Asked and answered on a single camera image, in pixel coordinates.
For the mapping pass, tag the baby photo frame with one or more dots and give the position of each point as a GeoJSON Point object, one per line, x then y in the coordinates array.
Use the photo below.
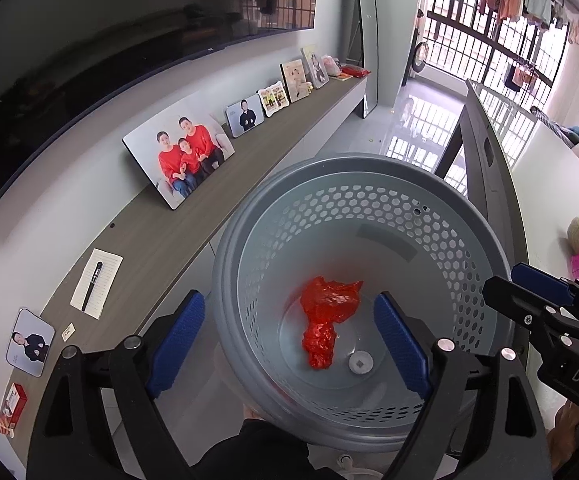
{"type": "Point", "coordinates": [295, 80]}

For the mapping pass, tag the large family photo frame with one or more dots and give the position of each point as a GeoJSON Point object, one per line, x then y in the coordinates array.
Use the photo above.
{"type": "Point", "coordinates": [179, 148]}

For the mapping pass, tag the leaning floor mirror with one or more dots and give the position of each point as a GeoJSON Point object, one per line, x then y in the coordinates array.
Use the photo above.
{"type": "Point", "coordinates": [369, 55]}

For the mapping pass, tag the red plastic bag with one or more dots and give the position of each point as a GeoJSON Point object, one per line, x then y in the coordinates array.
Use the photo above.
{"type": "Point", "coordinates": [325, 304]}

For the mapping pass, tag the man portrait photo frame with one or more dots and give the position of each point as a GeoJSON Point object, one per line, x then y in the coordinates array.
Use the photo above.
{"type": "Point", "coordinates": [245, 115]}

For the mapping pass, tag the black pen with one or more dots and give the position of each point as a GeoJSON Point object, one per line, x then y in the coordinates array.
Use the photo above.
{"type": "Point", "coordinates": [94, 277]}

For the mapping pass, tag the white paper sheet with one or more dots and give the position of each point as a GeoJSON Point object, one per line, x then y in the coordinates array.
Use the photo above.
{"type": "Point", "coordinates": [111, 265]}

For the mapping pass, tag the red item on console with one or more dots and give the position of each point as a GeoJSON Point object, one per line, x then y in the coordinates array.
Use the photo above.
{"type": "Point", "coordinates": [355, 71]}

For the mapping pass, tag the right hand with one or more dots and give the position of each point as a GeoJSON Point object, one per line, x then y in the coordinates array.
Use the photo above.
{"type": "Point", "coordinates": [563, 442]}

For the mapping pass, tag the small man portrait card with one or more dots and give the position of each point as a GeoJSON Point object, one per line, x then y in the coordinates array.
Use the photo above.
{"type": "Point", "coordinates": [30, 343]}

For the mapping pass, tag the black wall television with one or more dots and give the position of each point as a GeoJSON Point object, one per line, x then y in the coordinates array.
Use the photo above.
{"type": "Point", "coordinates": [60, 59]}

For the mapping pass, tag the red and white small box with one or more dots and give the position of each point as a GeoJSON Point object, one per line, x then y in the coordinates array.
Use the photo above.
{"type": "Point", "coordinates": [12, 407]}

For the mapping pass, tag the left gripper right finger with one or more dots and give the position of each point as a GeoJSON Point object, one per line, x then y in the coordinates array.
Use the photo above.
{"type": "Point", "coordinates": [491, 395]}

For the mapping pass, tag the scalloped colourful photo frame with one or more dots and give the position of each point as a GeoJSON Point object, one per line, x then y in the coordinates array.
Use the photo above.
{"type": "Point", "coordinates": [273, 98]}

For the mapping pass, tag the pink plush on console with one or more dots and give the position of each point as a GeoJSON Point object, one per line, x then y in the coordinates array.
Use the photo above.
{"type": "Point", "coordinates": [331, 66]}

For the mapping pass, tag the metal window grille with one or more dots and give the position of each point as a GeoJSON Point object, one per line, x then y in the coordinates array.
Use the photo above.
{"type": "Point", "coordinates": [515, 47]}

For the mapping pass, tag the grey wooden tv console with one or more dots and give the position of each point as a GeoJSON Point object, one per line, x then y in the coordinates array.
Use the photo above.
{"type": "Point", "coordinates": [158, 245]}

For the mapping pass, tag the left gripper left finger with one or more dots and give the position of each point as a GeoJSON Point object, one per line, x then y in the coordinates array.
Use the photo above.
{"type": "Point", "coordinates": [71, 438]}

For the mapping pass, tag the tall leaning photo frame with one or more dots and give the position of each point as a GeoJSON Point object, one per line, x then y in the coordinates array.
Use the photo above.
{"type": "Point", "coordinates": [315, 68]}

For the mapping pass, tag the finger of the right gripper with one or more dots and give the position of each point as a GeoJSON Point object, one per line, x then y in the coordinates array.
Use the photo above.
{"type": "Point", "coordinates": [560, 291]}
{"type": "Point", "coordinates": [525, 308]}

